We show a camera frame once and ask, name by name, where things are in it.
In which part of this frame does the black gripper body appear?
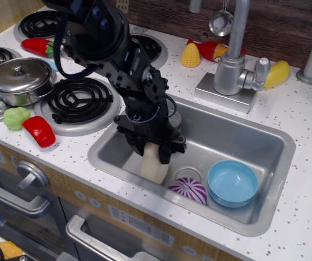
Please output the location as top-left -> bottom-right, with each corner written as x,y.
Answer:
114,106 -> 186,153

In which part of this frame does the red toy sauce bottle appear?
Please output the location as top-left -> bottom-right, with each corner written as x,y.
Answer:
186,39 -> 246,64

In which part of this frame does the red toy chili pepper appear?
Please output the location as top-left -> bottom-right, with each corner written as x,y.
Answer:
21,38 -> 54,58

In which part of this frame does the light blue toy utensil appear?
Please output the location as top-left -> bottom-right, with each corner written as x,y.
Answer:
47,60 -> 59,72

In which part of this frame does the black cable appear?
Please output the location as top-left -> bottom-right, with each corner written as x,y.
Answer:
53,13 -> 98,80

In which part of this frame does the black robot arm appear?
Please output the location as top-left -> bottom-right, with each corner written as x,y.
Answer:
45,1 -> 186,164

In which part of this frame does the yellow toy corn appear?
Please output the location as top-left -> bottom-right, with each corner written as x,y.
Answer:
180,43 -> 201,67

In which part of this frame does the hanging silver ladle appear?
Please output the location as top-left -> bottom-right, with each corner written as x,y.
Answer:
209,0 -> 233,36

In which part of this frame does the silver dishwasher door handle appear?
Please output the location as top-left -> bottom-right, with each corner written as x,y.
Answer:
66,215 -> 159,261

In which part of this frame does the red toy pepper slice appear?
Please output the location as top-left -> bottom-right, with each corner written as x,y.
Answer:
22,116 -> 56,150

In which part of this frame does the green toy lettuce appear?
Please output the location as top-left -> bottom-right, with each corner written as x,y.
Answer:
3,107 -> 31,131

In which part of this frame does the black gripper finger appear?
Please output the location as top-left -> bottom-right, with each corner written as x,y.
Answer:
126,132 -> 146,156
158,145 -> 175,165

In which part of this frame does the silver toy faucet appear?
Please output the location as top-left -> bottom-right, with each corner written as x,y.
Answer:
195,0 -> 271,114

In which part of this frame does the front right stove burner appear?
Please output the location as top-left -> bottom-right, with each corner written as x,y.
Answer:
34,78 -> 121,136

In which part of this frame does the purple striped toy onion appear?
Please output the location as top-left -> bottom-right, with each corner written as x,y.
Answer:
168,177 -> 207,205

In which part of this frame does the yellow toy lemon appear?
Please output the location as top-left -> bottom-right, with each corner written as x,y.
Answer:
264,60 -> 290,88

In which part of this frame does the silver pot with lid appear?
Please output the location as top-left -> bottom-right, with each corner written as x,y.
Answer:
0,58 -> 55,107

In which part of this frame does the back right stove burner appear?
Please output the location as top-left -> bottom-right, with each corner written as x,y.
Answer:
132,33 -> 168,69

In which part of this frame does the grey toy sink basin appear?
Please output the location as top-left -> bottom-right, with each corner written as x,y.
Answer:
88,97 -> 296,237

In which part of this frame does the silver oven door handle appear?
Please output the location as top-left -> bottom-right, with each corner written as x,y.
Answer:
0,188 -> 51,218

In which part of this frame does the light blue bowl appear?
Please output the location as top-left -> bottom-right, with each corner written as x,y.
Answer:
207,160 -> 259,208

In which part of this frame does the grey oven dial knob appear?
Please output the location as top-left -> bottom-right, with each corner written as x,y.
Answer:
16,160 -> 49,191

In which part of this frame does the back left stove burner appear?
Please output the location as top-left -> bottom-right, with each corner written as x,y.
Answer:
13,10 -> 59,43

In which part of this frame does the green toy can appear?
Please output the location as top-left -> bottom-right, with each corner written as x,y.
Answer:
168,109 -> 182,132

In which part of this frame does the white detergent bottle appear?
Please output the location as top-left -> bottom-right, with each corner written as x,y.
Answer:
140,142 -> 169,185

